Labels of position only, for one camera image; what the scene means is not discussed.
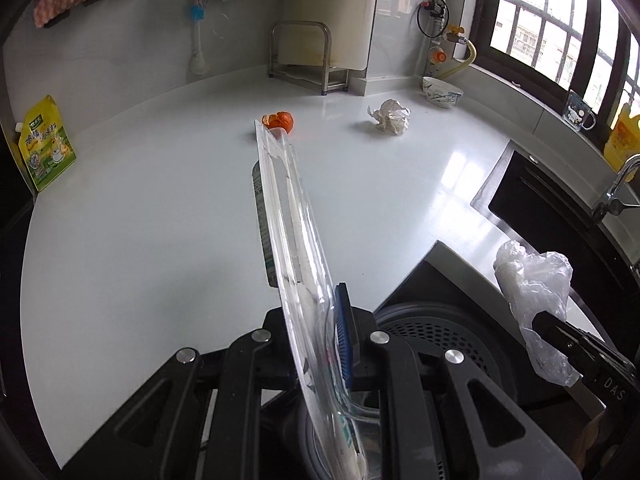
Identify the clear plastic bag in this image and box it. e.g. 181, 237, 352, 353
494, 240, 580, 388

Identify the white toothbrush package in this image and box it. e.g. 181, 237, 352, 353
254, 120, 381, 479

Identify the grey perforated trash bin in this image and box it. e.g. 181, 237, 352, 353
296, 301, 518, 479

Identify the black kitchen sink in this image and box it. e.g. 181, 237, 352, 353
471, 142, 639, 309

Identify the chrome sink faucet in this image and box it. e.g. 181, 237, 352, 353
591, 154, 640, 223

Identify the yellow detergent bottle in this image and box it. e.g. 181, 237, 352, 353
603, 103, 640, 171

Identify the clear glass printed mug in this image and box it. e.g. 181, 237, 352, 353
562, 90, 597, 132

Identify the crumpled white paper ball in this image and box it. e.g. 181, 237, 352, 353
368, 99, 411, 136

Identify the yellow green refill pouch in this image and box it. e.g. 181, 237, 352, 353
18, 94, 76, 192

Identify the white patterned ceramic bowl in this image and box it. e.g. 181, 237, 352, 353
421, 76, 463, 108

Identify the stainless steel board rack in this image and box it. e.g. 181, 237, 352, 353
267, 20, 349, 96

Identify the blue white bottle brush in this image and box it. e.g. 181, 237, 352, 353
190, 3, 208, 76

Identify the dark framed window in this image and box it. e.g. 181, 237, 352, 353
471, 0, 639, 128

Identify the grey gas pipe with valves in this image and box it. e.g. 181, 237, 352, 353
416, 0, 475, 77

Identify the white cutting board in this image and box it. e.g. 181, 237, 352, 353
282, 0, 375, 70

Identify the yellow gas hose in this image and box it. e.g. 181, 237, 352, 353
439, 38, 478, 82

